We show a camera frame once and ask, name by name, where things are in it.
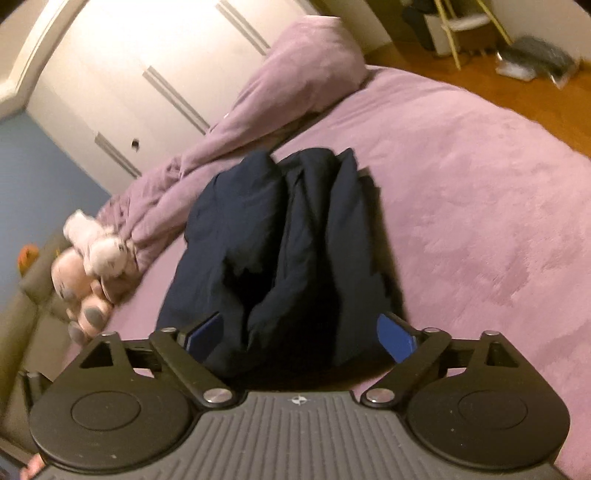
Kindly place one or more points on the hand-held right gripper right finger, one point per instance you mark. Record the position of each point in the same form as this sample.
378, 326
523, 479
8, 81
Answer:
392, 337

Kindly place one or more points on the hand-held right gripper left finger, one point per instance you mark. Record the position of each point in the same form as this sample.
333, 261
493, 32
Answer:
205, 332

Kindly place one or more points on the dark navy pants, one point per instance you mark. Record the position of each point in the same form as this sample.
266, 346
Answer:
300, 240

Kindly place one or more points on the white plush toy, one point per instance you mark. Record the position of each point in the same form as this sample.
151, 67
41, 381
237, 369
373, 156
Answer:
106, 254

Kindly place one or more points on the pink plush toy grey feet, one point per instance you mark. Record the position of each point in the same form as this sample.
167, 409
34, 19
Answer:
74, 281

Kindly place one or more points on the pink fleece blanket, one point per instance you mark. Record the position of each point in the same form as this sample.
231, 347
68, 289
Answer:
461, 207

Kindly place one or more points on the crumpled mauve duvet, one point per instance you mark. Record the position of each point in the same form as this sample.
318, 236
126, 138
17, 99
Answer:
184, 166

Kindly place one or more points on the olive green cushion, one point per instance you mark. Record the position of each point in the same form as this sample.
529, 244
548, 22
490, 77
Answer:
23, 323

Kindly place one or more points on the orange plush toy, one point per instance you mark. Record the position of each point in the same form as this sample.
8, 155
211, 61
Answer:
25, 257

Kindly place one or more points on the white wardrobe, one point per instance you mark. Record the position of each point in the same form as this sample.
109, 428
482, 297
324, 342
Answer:
138, 64

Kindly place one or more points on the mauve pillow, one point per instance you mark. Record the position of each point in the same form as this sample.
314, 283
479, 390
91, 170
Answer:
304, 69

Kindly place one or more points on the grey plastic bag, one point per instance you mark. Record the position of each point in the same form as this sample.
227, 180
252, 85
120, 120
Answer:
535, 60

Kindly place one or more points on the dark cloth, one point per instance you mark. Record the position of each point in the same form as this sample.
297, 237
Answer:
418, 23

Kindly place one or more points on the yellow-legged white stool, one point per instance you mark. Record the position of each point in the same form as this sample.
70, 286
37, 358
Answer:
461, 23

